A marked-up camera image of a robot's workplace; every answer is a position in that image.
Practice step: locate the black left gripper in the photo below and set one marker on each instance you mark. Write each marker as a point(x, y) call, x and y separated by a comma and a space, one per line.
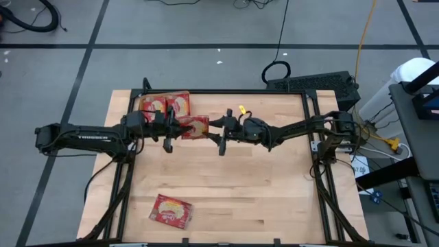
point(161, 127)

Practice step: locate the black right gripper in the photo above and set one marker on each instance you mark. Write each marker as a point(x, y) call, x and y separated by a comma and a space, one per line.
point(235, 130)

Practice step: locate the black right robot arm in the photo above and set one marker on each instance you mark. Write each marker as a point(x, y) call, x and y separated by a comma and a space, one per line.
point(298, 128)

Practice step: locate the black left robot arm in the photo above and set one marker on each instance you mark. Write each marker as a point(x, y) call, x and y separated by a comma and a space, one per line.
point(89, 137)

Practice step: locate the yellow tag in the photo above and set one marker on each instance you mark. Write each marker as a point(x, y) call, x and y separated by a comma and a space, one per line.
point(242, 109)

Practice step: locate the silver mounting plate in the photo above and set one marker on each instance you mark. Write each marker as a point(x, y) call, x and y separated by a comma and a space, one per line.
point(315, 147)

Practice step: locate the black perforated computer case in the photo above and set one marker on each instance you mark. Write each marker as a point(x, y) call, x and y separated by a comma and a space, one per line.
point(308, 84)

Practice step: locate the white paper sheet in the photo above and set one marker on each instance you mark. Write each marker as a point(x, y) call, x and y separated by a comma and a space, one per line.
point(360, 169)

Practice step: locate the blue tag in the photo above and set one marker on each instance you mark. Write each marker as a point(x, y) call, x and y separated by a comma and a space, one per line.
point(374, 200)
point(378, 194)

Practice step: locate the black desk beam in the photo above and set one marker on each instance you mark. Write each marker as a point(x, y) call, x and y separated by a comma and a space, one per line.
point(387, 173)

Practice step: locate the yellow power plug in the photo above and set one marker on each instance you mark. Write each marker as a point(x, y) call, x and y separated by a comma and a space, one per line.
point(392, 142)

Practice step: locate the grey desk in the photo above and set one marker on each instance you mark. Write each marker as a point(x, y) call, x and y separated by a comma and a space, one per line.
point(418, 144)

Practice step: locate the white round bin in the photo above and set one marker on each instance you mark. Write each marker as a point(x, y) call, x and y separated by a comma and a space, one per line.
point(411, 68)

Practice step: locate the black and blue device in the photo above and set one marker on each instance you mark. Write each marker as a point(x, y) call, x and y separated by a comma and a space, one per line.
point(425, 103)

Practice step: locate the black pole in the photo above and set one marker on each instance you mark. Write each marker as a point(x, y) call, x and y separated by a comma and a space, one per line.
point(422, 79)

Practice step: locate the small black floor object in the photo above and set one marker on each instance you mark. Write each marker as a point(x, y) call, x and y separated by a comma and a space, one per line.
point(402, 236)

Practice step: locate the black keyboard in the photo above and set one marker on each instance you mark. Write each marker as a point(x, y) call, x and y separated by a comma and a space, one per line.
point(433, 202)

